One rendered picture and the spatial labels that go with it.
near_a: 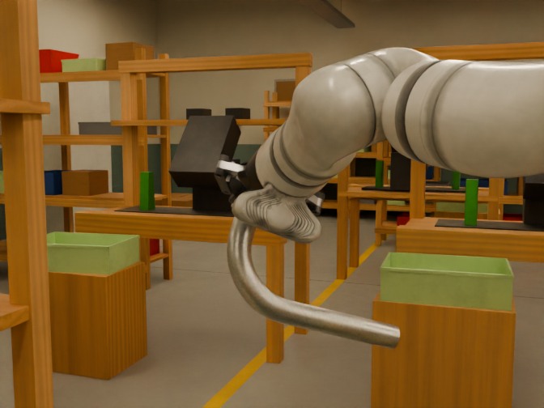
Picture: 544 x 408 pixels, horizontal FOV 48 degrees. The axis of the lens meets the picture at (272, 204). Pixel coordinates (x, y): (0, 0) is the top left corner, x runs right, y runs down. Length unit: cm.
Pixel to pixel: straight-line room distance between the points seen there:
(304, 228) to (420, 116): 25
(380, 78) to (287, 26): 1123
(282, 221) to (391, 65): 20
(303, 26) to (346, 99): 1116
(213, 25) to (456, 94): 1190
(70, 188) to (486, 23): 745
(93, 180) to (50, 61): 118
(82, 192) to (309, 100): 576
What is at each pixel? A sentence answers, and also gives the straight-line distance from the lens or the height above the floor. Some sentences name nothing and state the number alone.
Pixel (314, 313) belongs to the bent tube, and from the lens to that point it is 77.
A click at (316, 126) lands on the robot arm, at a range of 46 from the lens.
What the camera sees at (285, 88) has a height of 228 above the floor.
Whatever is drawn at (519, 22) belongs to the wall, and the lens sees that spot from 1114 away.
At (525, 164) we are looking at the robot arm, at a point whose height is 142.
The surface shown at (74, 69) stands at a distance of 616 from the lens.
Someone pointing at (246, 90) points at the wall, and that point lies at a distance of 1184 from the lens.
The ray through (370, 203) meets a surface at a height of 27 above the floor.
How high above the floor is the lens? 143
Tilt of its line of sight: 6 degrees down
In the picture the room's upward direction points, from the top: straight up
